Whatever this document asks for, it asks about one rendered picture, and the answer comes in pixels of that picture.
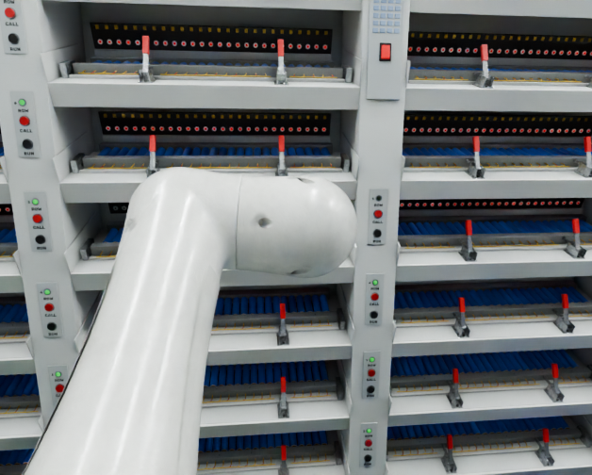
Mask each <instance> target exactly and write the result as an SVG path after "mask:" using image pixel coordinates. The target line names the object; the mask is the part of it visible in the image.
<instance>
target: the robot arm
mask: <svg viewBox="0 0 592 475"><path fill-rule="evenodd" d="M356 236H357V218H356V214H355V211H354V206H353V204H352V202H351V201H350V199H349V198H348V196H347V195H346V194H345V193H344V191H343V190H342V189H341V188H339V187H338V186H337V185H335V184H334V183H332V182H330V181H328V180H326V179H323V178H320V177H318V176H311V175H299V176H251V175H237V174H229V173H222V172H210V171H204V170H198V169H193V168H186V167H184V168H183V167H173V168H168V169H165V170H162V171H159V172H156V173H154V174H152V175H150V176H149V177H148V178H146V179H145V180H144V181H143V182H142V183H141V184H140V185H139V186H138V188H137V189H136V190H135V192H134V194H133V195H132V198H131V200H130V203H129V206H128V209H127V214H126V219H125V224H124V228H123V234H122V238H121V242H120V245H119V249H118V252H117V255H116V258H115V262H114V265H113V267H112V270H111V272H112V273H110V275H109V278H108V280H107V285H106V288H105V291H104V293H103V296H102V299H101V301H100V303H99V306H98V308H97V311H96V314H95V316H94V319H93V321H92V324H91V326H90V329H89V332H88V334H87V336H86V339H85V341H84V344H83V346H82V348H81V351H80V353H79V355H78V357H77V359H76V361H75V364H74V367H73V370H72V372H71V374H70V376H69V378H68V381H67V383H66V385H65V386H64V388H63V391H62V393H61V395H60V397H59V399H58V403H57V405H56V407H55V409H54V411H53V413H52V415H51V417H50V418H49V421H48V423H47V425H46V427H45V429H44V431H43V433H42V435H41V438H40V440H39V442H38V444H37V446H36V448H35V449H34V451H33V453H32V455H31V457H30V459H29V461H28V463H27V465H26V467H25V470H24V472H23V474H22V475H197V462H198V448H199V434H200V422H201V412H202V402H203V393H204V384H205V376H206V361H207V355H208V348H209V341H210V336H211V330H212V324H213V320H214V314H215V309H216V304H217V300H218V295H219V291H220V278H221V274H222V270H250V271H259V272H266V273H274V274H281V275H286V276H292V277H298V278H315V277H319V276H323V275H325V274H327V273H329V272H331V271H333V270H335V269H336V268H337V267H339V266H340V265H341V264H342V263H343V262H344V261H345V260H346V258H347V257H348V256H349V254H350V253H351V251H352V249H353V247H354V244H355V240H356Z"/></svg>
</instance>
